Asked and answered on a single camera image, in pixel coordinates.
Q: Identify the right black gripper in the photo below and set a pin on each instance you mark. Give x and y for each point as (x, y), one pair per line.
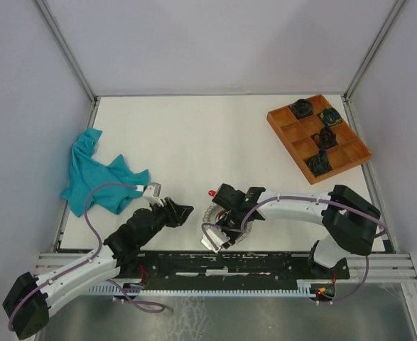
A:
(233, 236)

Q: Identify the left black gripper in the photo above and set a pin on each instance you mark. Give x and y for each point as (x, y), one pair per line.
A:
(177, 214)

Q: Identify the silver keyring with keys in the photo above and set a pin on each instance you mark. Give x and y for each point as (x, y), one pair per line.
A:
(209, 217)

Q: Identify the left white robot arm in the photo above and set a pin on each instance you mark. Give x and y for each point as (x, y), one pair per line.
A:
(32, 300)

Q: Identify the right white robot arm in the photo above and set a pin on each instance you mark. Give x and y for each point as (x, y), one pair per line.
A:
(351, 221)

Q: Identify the dark round part bottom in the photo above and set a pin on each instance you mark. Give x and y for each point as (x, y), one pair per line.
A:
(319, 164)

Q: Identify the teal cloth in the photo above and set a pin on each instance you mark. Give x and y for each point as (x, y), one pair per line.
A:
(92, 182)

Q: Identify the orange compartment tray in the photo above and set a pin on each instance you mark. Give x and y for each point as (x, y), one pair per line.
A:
(296, 136)

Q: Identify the black round part lower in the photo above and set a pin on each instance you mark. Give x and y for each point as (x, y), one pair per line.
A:
(325, 138)

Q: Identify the black round part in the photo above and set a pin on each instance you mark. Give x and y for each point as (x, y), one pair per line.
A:
(325, 138)
(302, 108)

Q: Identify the black round part top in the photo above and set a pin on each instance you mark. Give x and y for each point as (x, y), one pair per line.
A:
(302, 108)

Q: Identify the green yellow round part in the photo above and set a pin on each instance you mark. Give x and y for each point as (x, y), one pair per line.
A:
(330, 117)

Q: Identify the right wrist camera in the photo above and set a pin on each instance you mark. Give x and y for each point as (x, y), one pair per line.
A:
(216, 239)

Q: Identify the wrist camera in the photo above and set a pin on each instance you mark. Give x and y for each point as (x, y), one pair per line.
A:
(151, 193)
(216, 239)

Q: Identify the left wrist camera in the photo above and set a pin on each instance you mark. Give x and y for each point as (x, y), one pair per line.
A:
(151, 193)

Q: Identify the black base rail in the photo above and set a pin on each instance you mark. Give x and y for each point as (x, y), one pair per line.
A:
(226, 271)

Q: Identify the aluminium front frame rail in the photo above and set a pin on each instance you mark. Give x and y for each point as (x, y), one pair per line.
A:
(383, 268)

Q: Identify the left aluminium frame post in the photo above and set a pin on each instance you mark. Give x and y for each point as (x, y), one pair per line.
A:
(51, 23)

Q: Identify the aluminium frame post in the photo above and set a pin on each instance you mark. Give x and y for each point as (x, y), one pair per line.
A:
(372, 51)
(51, 23)

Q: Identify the right aluminium frame post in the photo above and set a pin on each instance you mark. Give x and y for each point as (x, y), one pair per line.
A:
(372, 51)

